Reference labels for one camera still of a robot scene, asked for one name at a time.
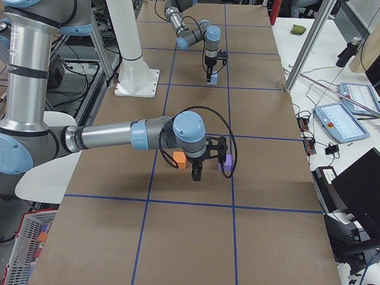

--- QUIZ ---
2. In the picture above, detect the near teach pendant tablet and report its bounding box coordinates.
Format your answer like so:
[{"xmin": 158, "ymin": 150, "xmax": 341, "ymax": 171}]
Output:
[{"xmin": 315, "ymin": 103, "xmax": 370, "ymax": 143}]

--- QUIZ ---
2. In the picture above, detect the white chair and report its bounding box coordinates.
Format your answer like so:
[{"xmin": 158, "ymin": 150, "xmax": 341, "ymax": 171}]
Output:
[{"xmin": 14, "ymin": 111, "xmax": 83, "ymax": 205}]

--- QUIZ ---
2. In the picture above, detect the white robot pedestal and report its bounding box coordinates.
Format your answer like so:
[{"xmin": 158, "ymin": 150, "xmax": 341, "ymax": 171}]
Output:
[{"xmin": 106, "ymin": 0, "xmax": 160, "ymax": 98}]

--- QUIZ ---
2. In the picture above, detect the aluminium frame post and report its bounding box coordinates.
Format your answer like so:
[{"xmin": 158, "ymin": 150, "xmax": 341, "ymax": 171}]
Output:
[{"xmin": 284, "ymin": 0, "xmax": 336, "ymax": 93}]

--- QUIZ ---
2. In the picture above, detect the teach pendant tablet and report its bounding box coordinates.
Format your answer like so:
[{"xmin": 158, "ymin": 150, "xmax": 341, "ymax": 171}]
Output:
[
  {"xmin": 315, "ymin": 103, "xmax": 370, "ymax": 143},
  {"xmin": 338, "ymin": 83, "xmax": 379, "ymax": 117}
]

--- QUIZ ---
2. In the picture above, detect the white plastic basket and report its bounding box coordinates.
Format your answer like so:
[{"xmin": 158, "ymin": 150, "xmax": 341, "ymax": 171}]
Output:
[{"xmin": 1, "ymin": 210, "xmax": 57, "ymax": 284}]

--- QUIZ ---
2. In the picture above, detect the far teach pendant tablet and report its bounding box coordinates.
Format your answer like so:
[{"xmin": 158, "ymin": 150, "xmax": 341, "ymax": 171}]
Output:
[{"xmin": 338, "ymin": 83, "xmax": 379, "ymax": 117}]

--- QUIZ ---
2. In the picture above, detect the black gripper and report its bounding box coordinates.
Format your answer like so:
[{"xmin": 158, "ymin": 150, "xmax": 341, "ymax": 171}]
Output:
[
  {"xmin": 185, "ymin": 136, "xmax": 227, "ymax": 181},
  {"xmin": 204, "ymin": 50, "xmax": 228, "ymax": 83}
]

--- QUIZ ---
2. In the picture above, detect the black power box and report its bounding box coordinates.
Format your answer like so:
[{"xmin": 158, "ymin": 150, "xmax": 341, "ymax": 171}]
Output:
[{"xmin": 312, "ymin": 166, "xmax": 347, "ymax": 213}]

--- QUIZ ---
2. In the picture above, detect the red cylinder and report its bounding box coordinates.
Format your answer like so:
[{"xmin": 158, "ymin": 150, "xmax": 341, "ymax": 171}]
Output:
[{"xmin": 270, "ymin": 0, "xmax": 282, "ymax": 26}]

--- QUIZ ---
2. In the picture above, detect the purple foam block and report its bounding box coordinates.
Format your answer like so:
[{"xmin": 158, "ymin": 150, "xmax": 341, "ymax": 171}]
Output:
[{"xmin": 223, "ymin": 154, "xmax": 233, "ymax": 172}]

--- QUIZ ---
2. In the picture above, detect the green cloth pouch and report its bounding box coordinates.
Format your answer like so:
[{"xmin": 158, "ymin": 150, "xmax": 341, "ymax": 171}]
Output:
[{"xmin": 290, "ymin": 24, "xmax": 306, "ymax": 35}]

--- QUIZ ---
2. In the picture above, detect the black laptop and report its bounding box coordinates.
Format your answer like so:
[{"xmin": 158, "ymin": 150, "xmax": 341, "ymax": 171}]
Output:
[{"xmin": 332, "ymin": 147, "xmax": 379, "ymax": 238}]

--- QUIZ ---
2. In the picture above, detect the orange foam block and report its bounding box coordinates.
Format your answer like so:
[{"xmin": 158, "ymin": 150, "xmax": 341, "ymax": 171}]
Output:
[{"xmin": 173, "ymin": 151, "xmax": 186, "ymax": 169}]

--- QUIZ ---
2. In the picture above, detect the light blue foam block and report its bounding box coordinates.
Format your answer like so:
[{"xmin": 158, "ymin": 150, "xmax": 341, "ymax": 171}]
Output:
[{"xmin": 207, "ymin": 74, "xmax": 218, "ymax": 86}]

